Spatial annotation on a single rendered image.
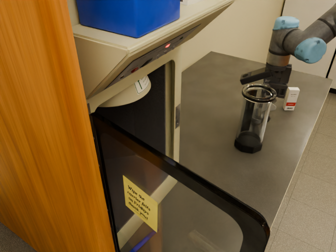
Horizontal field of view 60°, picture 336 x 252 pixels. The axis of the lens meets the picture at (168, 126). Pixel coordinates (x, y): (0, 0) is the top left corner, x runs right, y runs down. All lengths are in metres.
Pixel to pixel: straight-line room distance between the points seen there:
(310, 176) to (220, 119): 1.41
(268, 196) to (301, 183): 1.48
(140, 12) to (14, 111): 0.21
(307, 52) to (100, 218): 0.72
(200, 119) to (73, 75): 0.93
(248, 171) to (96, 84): 0.71
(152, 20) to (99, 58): 0.08
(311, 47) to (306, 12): 2.55
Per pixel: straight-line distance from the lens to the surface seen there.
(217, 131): 1.16
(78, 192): 0.43
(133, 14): 0.36
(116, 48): 0.35
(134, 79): 0.56
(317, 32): 0.98
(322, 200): 2.38
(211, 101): 1.35
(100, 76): 0.39
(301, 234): 2.13
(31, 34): 0.32
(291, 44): 0.99
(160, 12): 0.40
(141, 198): 0.46
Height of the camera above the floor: 1.63
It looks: 36 degrees down
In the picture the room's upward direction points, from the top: straight up
